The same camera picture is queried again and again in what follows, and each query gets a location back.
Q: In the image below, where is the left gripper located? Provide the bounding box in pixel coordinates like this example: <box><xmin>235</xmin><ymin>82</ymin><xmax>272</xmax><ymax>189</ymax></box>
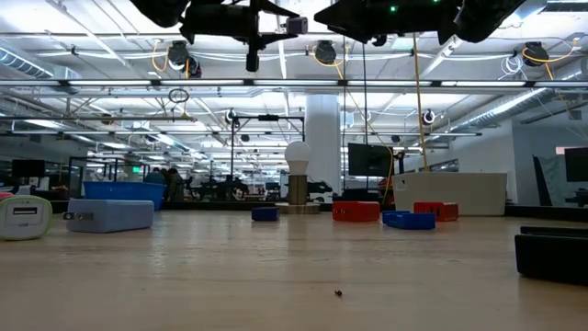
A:
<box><xmin>178</xmin><ymin>0</ymin><xmax>266</xmax><ymax>74</ymax></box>

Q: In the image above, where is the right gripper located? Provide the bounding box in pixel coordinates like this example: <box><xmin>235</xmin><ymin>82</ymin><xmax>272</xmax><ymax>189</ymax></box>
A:
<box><xmin>313</xmin><ymin>0</ymin><xmax>463</xmax><ymax>47</ymax></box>

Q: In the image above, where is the red digital clock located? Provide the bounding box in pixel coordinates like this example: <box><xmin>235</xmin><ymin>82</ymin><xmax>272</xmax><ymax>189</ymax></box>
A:
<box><xmin>413</xmin><ymin>201</ymin><xmax>459</xmax><ymax>223</ymax></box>
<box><xmin>332</xmin><ymin>200</ymin><xmax>381</xmax><ymax>223</ymax></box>

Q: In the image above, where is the blue digital clock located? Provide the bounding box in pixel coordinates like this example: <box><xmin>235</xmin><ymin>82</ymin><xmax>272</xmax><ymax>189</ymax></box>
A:
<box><xmin>381</xmin><ymin>210</ymin><xmax>436</xmax><ymax>231</ymax></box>
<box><xmin>251</xmin><ymin>206</ymin><xmax>281</xmax><ymax>223</ymax></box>

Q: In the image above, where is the light blue wall charger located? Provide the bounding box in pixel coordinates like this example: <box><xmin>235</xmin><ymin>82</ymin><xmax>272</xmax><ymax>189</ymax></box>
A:
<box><xmin>62</xmin><ymin>198</ymin><xmax>155</xmax><ymax>234</ymax></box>

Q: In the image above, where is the long ceiling light strip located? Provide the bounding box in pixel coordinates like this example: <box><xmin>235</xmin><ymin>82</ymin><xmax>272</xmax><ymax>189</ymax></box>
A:
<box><xmin>0</xmin><ymin>78</ymin><xmax>588</xmax><ymax>88</ymax></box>

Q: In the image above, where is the white round column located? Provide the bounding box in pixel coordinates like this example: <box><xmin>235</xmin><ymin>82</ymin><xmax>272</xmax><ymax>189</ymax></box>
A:
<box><xmin>304</xmin><ymin>94</ymin><xmax>343</xmax><ymax>197</ymax></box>

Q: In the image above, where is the black monitor screen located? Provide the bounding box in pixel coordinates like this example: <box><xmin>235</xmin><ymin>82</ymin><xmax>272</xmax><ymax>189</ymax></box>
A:
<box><xmin>347</xmin><ymin>143</ymin><xmax>395</xmax><ymax>178</ymax></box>
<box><xmin>564</xmin><ymin>146</ymin><xmax>588</xmax><ymax>183</ymax></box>

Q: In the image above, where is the white bulb lamp wooden base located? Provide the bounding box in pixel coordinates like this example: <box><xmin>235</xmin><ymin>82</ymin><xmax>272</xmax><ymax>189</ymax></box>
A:
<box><xmin>277</xmin><ymin>141</ymin><xmax>322</xmax><ymax>215</ymax></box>

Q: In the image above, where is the person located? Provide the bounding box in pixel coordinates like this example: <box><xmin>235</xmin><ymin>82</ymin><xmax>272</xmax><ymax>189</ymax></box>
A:
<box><xmin>165</xmin><ymin>167</ymin><xmax>186</xmax><ymax>202</ymax></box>
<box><xmin>143</xmin><ymin>167</ymin><xmax>166</xmax><ymax>186</ymax></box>

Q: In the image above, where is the blue plastic bin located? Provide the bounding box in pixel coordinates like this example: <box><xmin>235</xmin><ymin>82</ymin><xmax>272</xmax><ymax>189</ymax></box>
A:
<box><xmin>83</xmin><ymin>180</ymin><xmax>166</xmax><ymax>211</ymax></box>

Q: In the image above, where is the black leaning panel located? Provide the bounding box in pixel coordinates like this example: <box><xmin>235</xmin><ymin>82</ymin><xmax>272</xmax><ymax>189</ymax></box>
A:
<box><xmin>532</xmin><ymin>154</ymin><xmax>555</xmax><ymax>207</ymax></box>

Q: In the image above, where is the green white USB charger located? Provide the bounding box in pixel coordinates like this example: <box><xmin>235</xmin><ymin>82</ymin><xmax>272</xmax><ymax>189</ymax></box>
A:
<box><xmin>0</xmin><ymin>195</ymin><xmax>53</xmax><ymax>242</ymax></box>

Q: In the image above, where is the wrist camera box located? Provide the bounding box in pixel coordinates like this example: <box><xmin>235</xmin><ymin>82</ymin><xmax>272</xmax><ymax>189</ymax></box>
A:
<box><xmin>286</xmin><ymin>16</ymin><xmax>310</xmax><ymax>36</ymax></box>

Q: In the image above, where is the black hanging cable loop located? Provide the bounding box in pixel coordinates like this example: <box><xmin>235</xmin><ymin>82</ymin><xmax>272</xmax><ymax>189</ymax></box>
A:
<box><xmin>167</xmin><ymin>87</ymin><xmax>190</xmax><ymax>105</ymax></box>

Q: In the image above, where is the black background rig frame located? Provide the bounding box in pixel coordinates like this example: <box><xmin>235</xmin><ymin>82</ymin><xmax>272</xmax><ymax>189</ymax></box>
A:
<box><xmin>229</xmin><ymin>114</ymin><xmax>307</xmax><ymax>203</ymax></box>

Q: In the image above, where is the black aluminium table frame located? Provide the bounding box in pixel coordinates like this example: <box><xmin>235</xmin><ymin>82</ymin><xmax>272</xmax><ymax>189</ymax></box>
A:
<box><xmin>50</xmin><ymin>200</ymin><xmax>588</xmax><ymax>218</ymax></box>

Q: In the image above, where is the silver ceiling air duct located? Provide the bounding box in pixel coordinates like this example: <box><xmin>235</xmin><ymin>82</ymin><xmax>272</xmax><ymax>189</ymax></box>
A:
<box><xmin>0</xmin><ymin>45</ymin><xmax>82</xmax><ymax>82</ymax></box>
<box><xmin>447</xmin><ymin>85</ymin><xmax>588</xmax><ymax>134</ymax></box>

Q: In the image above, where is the black frame bracket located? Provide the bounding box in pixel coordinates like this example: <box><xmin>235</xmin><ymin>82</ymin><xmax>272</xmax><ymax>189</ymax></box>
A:
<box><xmin>514</xmin><ymin>224</ymin><xmax>588</xmax><ymax>287</ymax></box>

